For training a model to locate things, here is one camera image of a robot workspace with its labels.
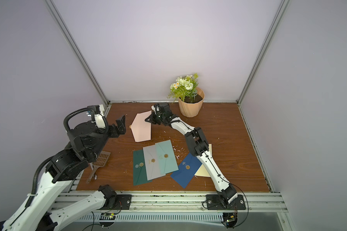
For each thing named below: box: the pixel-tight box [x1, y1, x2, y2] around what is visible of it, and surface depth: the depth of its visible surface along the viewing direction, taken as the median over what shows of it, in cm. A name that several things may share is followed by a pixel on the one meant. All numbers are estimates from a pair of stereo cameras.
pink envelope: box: [130, 110, 152, 143], surface depth 99 cm
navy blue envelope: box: [170, 153, 203, 189], surface depth 85 cm
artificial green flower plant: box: [166, 73, 200, 104], surface depth 90 cm
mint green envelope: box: [155, 139, 179, 174], surface depth 92 cm
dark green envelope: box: [133, 149, 153, 186], surface depth 87 cm
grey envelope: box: [142, 144, 166, 181], surface depth 89 cm
